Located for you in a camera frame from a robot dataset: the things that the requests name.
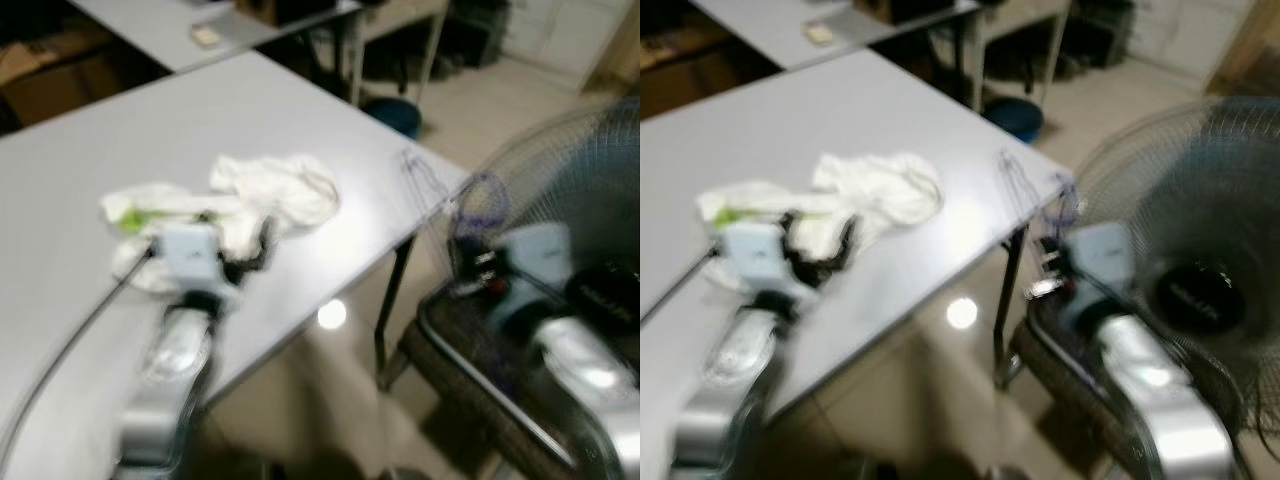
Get white T-shirt green print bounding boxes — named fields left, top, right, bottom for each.
left=697, top=150, right=943, bottom=293
left=100, top=153, right=341, bottom=293

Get white drawer cabinet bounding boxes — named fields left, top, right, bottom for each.
left=1130, top=0, right=1251, bottom=81
left=500, top=0, right=623, bottom=93

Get blue round bin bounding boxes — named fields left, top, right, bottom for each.
left=985, top=97, right=1046, bottom=143
left=362, top=97, right=423, bottom=139

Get white table black legs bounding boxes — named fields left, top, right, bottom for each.
left=690, top=0, right=1073, bottom=111
left=0, top=50, right=473, bottom=480
left=640, top=48, right=1079, bottom=480
left=70, top=0, right=453, bottom=109

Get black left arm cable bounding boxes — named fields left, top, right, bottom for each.
left=640, top=250, right=723, bottom=321
left=0, top=250, right=159, bottom=461

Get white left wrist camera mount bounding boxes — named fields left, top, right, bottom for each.
left=718, top=222, right=793, bottom=293
left=153, top=222, right=225, bottom=293

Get black standing fan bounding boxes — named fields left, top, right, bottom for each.
left=418, top=95, right=641, bottom=480
left=1075, top=97, right=1280, bottom=471

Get purple plastic hanger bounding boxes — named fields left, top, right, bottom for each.
left=998, top=150, right=1086, bottom=246
left=400, top=150, right=513, bottom=248

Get brown cardboard box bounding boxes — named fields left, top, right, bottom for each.
left=0, top=40, right=126, bottom=129
left=640, top=35, right=741, bottom=119

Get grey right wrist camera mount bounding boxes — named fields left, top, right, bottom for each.
left=1058, top=222, right=1139, bottom=336
left=493, top=222, right=576, bottom=336

